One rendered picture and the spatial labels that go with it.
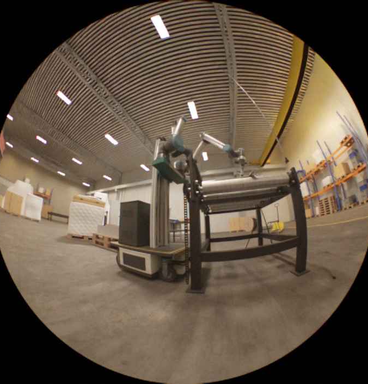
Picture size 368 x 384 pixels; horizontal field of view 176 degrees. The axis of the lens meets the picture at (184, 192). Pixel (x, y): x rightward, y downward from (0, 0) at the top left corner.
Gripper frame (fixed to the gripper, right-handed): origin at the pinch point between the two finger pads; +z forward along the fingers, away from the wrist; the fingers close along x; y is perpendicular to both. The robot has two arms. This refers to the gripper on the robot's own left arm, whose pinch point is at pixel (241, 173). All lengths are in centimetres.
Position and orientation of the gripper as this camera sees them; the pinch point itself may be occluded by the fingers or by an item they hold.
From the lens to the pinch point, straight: 141.4
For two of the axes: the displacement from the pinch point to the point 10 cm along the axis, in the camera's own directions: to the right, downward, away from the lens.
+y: 9.3, 0.8, -3.5
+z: -1.7, 9.6, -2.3
